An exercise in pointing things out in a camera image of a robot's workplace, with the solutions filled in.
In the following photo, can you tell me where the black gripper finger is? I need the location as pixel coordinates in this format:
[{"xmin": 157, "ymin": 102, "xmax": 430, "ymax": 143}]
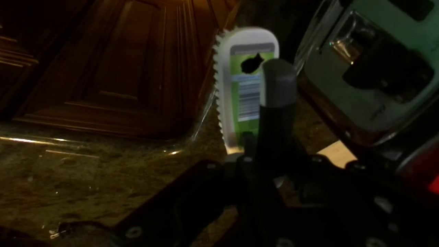
[{"xmin": 255, "ymin": 58, "xmax": 299, "ymax": 162}]

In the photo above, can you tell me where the black toaster red top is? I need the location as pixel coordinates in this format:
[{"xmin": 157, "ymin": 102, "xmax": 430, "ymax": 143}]
[{"xmin": 293, "ymin": 0, "xmax": 439, "ymax": 203}]

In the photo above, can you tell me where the wooden lower cabinet unit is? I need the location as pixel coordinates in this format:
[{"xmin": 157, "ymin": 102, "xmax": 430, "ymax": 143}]
[{"xmin": 0, "ymin": 0, "xmax": 242, "ymax": 141}]

